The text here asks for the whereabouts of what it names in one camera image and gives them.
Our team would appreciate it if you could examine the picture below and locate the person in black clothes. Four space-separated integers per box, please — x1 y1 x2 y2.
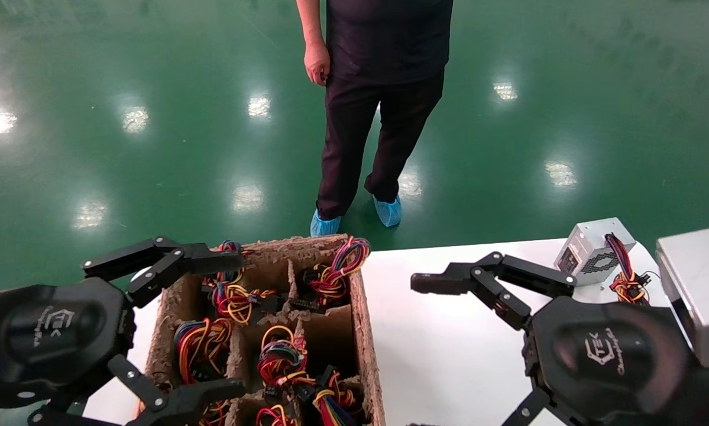
295 0 454 221

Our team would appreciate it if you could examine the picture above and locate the blue shoe cover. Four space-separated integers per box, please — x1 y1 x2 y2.
372 194 403 229
309 207 343 238

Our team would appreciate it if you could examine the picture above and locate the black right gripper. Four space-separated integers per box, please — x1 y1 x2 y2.
410 251 697 426

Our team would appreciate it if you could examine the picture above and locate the person's right hand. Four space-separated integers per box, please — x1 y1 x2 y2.
303 41 332 88

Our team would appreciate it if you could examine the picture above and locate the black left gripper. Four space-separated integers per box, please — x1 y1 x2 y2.
0 237 247 426

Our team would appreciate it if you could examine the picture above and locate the colourful power supply cable bundle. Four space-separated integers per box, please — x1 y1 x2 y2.
202 240 254 291
198 401 232 426
255 404 300 426
257 324 309 388
295 366 364 426
289 237 372 313
173 318 235 385
211 283 281 327

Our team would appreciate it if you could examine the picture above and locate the multicolour wire harness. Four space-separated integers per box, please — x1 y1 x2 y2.
553 217 663 307

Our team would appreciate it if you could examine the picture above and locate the brown cardboard divider box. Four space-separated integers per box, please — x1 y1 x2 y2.
135 234 387 426

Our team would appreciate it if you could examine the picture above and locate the person's right forearm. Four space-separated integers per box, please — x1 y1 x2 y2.
295 0 331 48

